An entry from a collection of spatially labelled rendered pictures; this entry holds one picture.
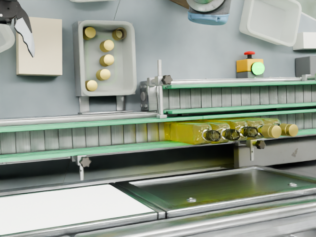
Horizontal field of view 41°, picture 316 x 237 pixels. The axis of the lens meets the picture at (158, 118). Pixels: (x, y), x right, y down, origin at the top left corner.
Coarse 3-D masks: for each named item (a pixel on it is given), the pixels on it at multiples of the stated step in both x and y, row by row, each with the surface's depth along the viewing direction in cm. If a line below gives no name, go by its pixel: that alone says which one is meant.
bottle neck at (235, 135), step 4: (224, 128) 115; (224, 132) 113; (228, 132) 112; (232, 132) 110; (236, 132) 112; (224, 136) 113; (228, 136) 112; (232, 136) 113; (236, 136) 112; (232, 140) 112; (236, 140) 111
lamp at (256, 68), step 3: (255, 63) 149; (258, 63) 148; (261, 63) 149; (252, 66) 149; (255, 66) 148; (258, 66) 148; (261, 66) 148; (252, 69) 149; (255, 69) 148; (258, 69) 148; (261, 69) 148; (252, 72) 150; (255, 72) 149; (258, 72) 148; (261, 72) 149
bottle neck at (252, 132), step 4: (240, 128) 117; (244, 128) 115; (248, 128) 113; (252, 128) 113; (256, 128) 113; (240, 132) 116; (244, 132) 115; (248, 132) 113; (252, 132) 115; (256, 132) 114; (248, 136) 114; (252, 136) 113
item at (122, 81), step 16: (80, 32) 124; (96, 32) 133; (128, 32) 132; (80, 48) 124; (96, 48) 133; (128, 48) 133; (80, 64) 124; (96, 64) 133; (112, 64) 136; (128, 64) 133; (80, 80) 125; (96, 80) 134; (112, 80) 136; (128, 80) 134
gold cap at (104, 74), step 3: (102, 69) 130; (105, 69) 130; (96, 72) 133; (99, 72) 130; (102, 72) 130; (105, 72) 130; (108, 72) 130; (96, 75) 133; (99, 75) 130; (102, 75) 130; (105, 75) 130; (108, 75) 131; (99, 78) 132; (102, 78) 130; (105, 78) 130; (108, 78) 131
